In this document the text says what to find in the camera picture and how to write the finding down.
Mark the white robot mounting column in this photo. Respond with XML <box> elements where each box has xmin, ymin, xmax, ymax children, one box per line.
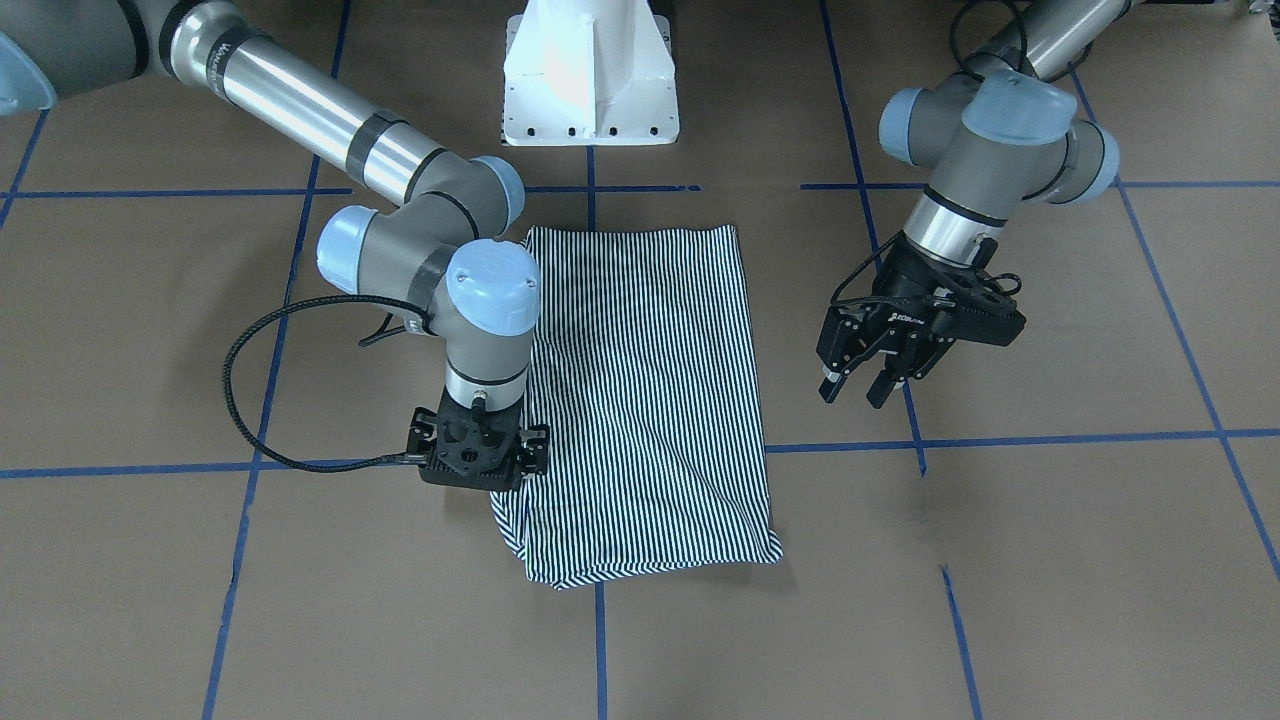
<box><xmin>500</xmin><ymin>1</ymin><xmax>681</xmax><ymax>147</ymax></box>

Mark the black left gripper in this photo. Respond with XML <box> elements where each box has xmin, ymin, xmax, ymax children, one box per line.
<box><xmin>818</xmin><ymin>232</ymin><xmax>991</xmax><ymax>409</ymax></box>

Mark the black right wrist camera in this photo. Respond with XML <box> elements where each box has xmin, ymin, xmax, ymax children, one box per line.
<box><xmin>404</xmin><ymin>395</ymin><xmax>524</xmax><ymax>492</ymax></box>

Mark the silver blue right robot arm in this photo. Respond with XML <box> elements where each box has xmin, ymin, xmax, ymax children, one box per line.
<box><xmin>1</xmin><ymin>1</ymin><xmax>549</xmax><ymax>492</ymax></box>

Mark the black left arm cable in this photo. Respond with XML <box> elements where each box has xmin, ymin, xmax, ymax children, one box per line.
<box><xmin>829</xmin><ymin>236</ymin><xmax>911</xmax><ymax>307</ymax></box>

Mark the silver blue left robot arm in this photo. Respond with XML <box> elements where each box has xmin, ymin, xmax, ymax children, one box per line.
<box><xmin>815</xmin><ymin>1</ymin><xmax>1132</xmax><ymax>407</ymax></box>

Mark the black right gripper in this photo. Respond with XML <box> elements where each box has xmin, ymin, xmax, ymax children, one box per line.
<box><xmin>440</xmin><ymin>392</ymin><xmax>550</xmax><ymax>479</ymax></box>

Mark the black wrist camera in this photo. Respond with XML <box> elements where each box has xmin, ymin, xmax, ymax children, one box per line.
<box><xmin>404</xmin><ymin>395</ymin><xmax>524</xmax><ymax>492</ymax></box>
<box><xmin>931</xmin><ymin>269</ymin><xmax>1027</xmax><ymax>347</ymax></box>

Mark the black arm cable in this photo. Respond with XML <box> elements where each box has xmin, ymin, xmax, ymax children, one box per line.
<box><xmin>221</xmin><ymin>293</ymin><xmax>442</xmax><ymax>475</ymax></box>
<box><xmin>829</xmin><ymin>236</ymin><xmax>911</xmax><ymax>307</ymax></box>

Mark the blue white striped polo shirt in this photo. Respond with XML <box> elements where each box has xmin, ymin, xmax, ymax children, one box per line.
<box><xmin>492</xmin><ymin>225</ymin><xmax>783</xmax><ymax>591</ymax></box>

